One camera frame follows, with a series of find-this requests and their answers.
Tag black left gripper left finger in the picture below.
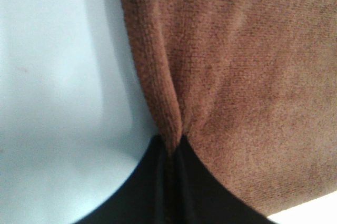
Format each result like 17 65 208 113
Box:
67 134 169 224

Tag brown towel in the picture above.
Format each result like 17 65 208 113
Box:
121 0 336 215

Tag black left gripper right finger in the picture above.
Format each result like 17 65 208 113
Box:
173 136 273 224

